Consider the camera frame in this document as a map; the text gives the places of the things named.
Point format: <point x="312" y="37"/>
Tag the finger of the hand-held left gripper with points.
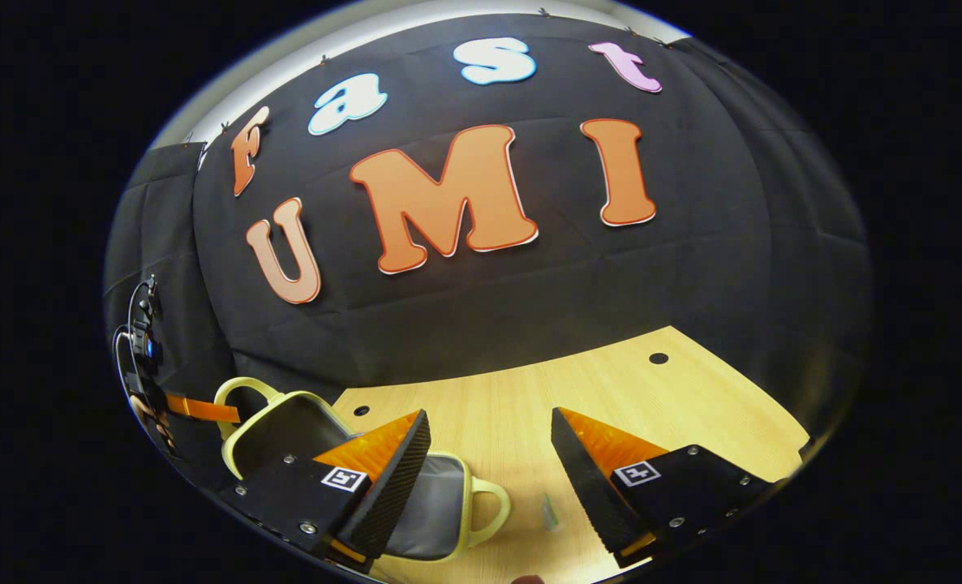
<point x="205" y="409"/>

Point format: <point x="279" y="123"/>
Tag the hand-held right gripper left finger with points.
<point x="396" y="487"/>

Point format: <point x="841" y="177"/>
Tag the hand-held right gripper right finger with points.
<point x="582" y="478"/>

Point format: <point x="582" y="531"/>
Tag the pale yellow suitcase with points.
<point x="286" y="422"/>

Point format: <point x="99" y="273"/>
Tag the row of black cloth clips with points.
<point x="544" y="12"/>

